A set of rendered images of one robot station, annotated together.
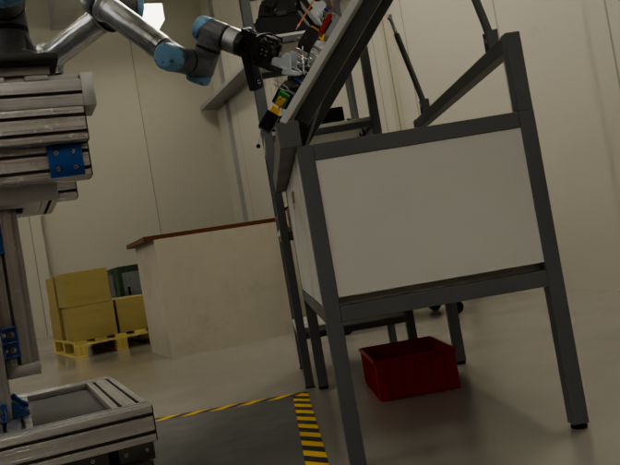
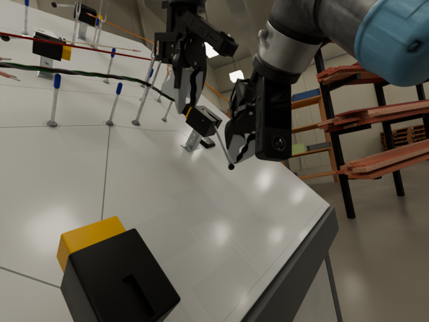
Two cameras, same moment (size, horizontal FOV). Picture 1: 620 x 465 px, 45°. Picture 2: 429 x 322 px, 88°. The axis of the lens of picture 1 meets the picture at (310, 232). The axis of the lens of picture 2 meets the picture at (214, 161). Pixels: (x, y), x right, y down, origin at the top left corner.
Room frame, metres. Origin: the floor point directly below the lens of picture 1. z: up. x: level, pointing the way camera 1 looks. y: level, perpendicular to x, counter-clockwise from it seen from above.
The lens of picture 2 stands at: (2.46, 0.23, 1.05)
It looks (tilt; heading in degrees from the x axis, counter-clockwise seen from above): 0 degrees down; 223
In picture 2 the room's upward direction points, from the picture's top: 12 degrees counter-clockwise
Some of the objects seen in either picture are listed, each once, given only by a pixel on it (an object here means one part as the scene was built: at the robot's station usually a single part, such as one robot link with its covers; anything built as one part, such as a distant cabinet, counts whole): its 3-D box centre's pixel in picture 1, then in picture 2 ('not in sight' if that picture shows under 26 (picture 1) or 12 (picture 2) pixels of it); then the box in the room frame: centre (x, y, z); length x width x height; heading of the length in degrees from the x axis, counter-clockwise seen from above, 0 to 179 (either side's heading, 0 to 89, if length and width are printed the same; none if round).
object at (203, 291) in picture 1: (300, 270); not in sight; (5.75, 0.12, 0.41); 2.43 x 0.78 x 0.83; 113
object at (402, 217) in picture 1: (393, 220); not in sight; (2.42, -0.27, 0.60); 1.17 x 0.58 x 0.40; 4
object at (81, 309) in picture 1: (101, 308); not in sight; (6.79, 1.98, 0.35); 1.21 x 0.86 x 0.71; 23
